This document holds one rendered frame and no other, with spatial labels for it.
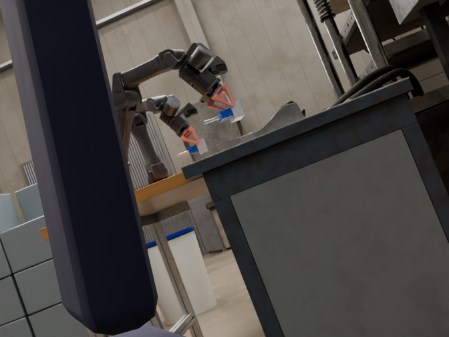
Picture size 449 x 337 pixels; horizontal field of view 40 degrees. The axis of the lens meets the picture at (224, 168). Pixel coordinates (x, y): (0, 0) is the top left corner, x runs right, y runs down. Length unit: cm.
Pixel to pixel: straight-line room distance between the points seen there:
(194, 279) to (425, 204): 313
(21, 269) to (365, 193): 321
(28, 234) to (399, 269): 318
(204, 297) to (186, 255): 35
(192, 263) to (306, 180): 305
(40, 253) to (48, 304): 36
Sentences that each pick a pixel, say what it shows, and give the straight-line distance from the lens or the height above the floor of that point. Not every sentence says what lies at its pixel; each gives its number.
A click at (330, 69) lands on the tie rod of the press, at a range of 377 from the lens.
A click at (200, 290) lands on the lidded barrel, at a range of 479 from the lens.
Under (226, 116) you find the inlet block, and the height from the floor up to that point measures 92.
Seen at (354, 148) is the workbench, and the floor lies 67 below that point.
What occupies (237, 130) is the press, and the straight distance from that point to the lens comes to 1124.
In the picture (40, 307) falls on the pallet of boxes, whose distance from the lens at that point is 458.
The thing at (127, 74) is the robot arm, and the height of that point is 119.
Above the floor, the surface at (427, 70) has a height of 91.
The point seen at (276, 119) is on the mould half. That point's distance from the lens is 241.
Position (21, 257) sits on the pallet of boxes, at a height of 86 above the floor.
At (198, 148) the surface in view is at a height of 93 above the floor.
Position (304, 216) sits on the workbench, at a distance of 179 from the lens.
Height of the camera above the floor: 63
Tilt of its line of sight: 4 degrees up
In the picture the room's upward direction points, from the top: 21 degrees counter-clockwise
